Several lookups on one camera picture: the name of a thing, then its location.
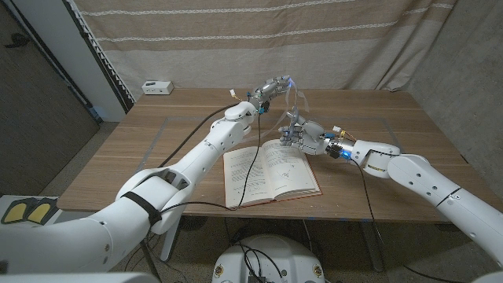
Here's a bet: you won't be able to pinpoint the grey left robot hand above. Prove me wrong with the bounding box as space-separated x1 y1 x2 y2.
247 75 294 116

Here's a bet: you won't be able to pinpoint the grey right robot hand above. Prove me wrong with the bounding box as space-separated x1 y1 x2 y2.
277 112 354 160

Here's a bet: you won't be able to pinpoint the clear tape strip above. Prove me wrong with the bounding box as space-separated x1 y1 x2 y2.
245 78 310 145

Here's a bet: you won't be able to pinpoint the grey yellow-handled scissors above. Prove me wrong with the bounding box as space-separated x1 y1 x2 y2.
288 105 302 137

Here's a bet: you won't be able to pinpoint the open book with red cover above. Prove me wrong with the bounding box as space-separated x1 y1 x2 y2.
222 138 323 211

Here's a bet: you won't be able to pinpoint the beige striped curtain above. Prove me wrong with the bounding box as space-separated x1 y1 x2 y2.
72 0 459 101

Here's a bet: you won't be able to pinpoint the white power strip box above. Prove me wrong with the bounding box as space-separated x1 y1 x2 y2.
141 80 174 96

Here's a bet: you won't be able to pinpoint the white robot torso base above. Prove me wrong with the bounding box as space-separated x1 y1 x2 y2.
211 234 326 283

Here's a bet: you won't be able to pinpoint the grey metal table leg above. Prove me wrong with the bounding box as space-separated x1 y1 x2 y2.
360 222 385 273
160 219 182 263

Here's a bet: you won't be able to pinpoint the black ribbed round object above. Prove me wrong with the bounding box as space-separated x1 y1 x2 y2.
180 215 208 232

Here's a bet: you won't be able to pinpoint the grey textured backdrop cloth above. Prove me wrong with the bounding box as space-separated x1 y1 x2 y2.
406 0 503 189

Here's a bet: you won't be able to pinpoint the white floor platform board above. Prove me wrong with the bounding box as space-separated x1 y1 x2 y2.
0 195 99 225

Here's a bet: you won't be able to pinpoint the yellow black foot pedal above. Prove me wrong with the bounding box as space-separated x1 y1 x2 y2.
1 198 31 225
25 197 59 225

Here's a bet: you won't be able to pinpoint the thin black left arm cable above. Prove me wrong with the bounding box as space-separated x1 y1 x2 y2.
159 112 263 215

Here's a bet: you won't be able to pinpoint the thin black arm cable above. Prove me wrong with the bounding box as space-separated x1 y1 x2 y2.
353 156 455 283
159 112 263 215

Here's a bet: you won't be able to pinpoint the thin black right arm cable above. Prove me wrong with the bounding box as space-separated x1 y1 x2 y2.
353 156 455 283

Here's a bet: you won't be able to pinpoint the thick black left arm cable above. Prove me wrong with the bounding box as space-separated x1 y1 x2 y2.
156 102 241 169

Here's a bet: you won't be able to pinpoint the black torso cable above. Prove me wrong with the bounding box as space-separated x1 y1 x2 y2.
233 243 285 283

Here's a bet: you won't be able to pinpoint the black backdrop frame pole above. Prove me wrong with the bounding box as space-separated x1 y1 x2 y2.
62 0 135 114

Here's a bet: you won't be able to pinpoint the black door handle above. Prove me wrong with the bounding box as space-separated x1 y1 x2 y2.
4 33 31 49

